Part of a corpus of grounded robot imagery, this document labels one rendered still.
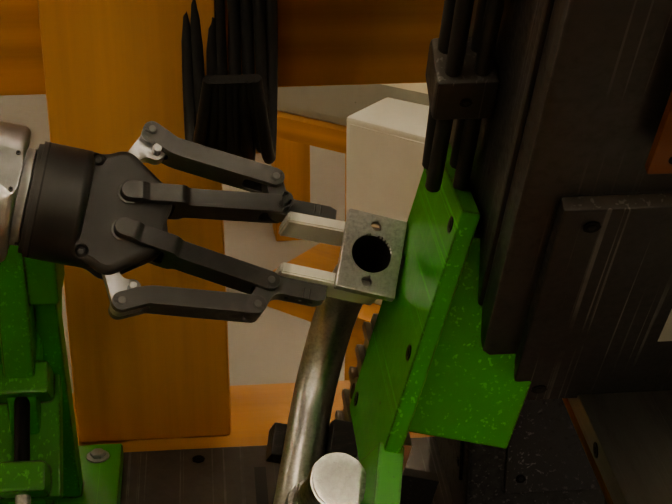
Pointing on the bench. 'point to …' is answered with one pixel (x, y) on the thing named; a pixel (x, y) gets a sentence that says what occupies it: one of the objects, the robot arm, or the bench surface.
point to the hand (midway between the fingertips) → (331, 258)
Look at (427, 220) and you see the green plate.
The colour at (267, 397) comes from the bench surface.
